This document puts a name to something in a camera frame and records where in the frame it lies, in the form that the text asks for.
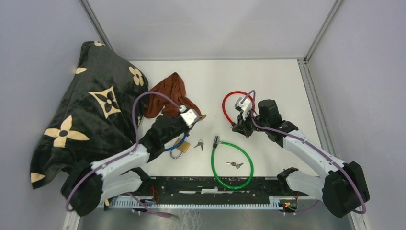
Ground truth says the key bunch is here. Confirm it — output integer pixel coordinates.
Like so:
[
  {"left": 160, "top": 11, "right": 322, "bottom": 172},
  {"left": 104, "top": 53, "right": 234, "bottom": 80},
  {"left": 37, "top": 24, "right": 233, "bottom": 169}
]
[
  {"left": 227, "top": 162, "right": 244, "bottom": 169},
  {"left": 194, "top": 139, "right": 204, "bottom": 151}
]

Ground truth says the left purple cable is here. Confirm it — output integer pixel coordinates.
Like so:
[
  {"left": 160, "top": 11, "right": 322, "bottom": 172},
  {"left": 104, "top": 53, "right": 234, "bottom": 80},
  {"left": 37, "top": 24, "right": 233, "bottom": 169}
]
[{"left": 65, "top": 91, "right": 188, "bottom": 213}]

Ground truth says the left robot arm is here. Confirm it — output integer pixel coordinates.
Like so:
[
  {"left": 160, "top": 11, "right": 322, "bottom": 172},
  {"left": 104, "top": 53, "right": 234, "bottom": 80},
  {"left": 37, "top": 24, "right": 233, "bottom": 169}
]
[{"left": 61, "top": 113, "right": 203, "bottom": 217}]

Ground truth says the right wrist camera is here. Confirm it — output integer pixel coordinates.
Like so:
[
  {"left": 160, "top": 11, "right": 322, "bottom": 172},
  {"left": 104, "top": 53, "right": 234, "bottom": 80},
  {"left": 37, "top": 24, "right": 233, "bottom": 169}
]
[{"left": 235, "top": 97, "right": 252, "bottom": 117}]

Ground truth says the brown cloth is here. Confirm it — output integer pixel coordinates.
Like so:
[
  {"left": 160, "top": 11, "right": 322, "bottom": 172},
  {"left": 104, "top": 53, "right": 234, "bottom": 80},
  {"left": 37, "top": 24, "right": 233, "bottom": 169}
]
[{"left": 144, "top": 72, "right": 202, "bottom": 118}]

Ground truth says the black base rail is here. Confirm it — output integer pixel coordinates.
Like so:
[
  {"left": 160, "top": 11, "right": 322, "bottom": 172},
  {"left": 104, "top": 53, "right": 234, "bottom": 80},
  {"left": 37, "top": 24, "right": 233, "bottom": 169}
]
[{"left": 133, "top": 176, "right": 305, "bottom": 205}]

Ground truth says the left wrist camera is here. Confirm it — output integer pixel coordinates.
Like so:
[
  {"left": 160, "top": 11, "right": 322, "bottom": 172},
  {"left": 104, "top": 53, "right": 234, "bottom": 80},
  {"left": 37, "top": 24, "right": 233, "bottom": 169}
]
[{"left": 180, "top": 109, "right": 201, "bottom": 129}]

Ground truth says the purple cable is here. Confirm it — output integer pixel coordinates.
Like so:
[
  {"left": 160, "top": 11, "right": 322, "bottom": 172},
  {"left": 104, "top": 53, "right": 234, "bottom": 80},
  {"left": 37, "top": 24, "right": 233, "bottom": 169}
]
[
  {"left": 241, "top": 90, "right": 367, "bottom": 215},
  {"left": 65, "top": 91, "right": 188, "bottom": 213}
]

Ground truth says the aluminium frame right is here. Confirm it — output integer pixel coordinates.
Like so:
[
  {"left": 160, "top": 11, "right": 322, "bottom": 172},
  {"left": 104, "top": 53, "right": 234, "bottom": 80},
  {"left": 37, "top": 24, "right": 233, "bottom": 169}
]
[{"left": 297, "top": 57, "right": 369, "bottom": 230}]

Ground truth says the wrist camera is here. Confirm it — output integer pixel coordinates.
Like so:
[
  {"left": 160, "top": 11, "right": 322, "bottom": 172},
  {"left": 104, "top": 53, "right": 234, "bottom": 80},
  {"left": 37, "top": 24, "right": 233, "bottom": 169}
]
[
  {"left": 235, "top": 97, "right": 252, "bottom": 117},
  {"left": 180, "top": 109, "right": 201, "bottom": 129}
]

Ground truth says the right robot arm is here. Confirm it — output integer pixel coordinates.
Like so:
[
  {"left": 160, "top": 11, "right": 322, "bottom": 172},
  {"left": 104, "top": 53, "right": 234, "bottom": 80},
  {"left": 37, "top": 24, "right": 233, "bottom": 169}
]
[{"left": 232, "top": 97, "right": 370, "bottom": 218}]

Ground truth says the black floral blanket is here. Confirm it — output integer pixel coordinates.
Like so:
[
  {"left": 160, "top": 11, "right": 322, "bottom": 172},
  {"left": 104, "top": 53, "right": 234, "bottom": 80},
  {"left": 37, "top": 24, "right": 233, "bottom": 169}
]
[{"left": 30, "top": 40, "right": 150, "bottom": 190}]

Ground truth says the green cable lock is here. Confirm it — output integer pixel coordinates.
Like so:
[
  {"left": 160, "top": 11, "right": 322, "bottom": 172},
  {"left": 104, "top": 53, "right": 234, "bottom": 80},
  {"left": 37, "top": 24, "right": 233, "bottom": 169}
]
[{"left": 211, "top": 136, "right": 254, "bottom": 191}]

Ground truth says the red cable lock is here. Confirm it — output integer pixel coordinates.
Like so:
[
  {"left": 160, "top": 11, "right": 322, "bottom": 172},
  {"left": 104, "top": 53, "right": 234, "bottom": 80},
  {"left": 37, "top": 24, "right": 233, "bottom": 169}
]
[{"left": 221, "top": 91, "right": 255, "bottom": 126}]

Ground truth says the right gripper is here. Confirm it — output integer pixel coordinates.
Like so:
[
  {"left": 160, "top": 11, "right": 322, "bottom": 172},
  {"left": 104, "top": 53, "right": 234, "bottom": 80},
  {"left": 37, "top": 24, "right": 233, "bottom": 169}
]
[{"left": 232, "top": 108, "right": 269, "bottom": 138}]

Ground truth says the blue cable lock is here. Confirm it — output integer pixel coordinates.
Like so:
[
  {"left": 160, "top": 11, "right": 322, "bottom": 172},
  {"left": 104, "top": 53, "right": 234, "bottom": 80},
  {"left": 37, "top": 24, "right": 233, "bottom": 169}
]
[{"left": 164, "top": 134, "right": 186, "bottom": 152}]

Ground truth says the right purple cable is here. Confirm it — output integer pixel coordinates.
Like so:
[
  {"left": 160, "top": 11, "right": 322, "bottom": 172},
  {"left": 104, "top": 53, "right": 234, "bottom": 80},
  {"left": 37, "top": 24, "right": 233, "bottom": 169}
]
[{"left": 241, "top": 90, "right": 367, "bottom": 215}]

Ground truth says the large brass padlock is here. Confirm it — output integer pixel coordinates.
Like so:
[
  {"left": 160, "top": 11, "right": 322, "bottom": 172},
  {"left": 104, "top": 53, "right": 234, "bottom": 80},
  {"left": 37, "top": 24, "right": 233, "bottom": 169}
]
[{"left": 169, "top": 138, "right": 190, "bottom": 160}]

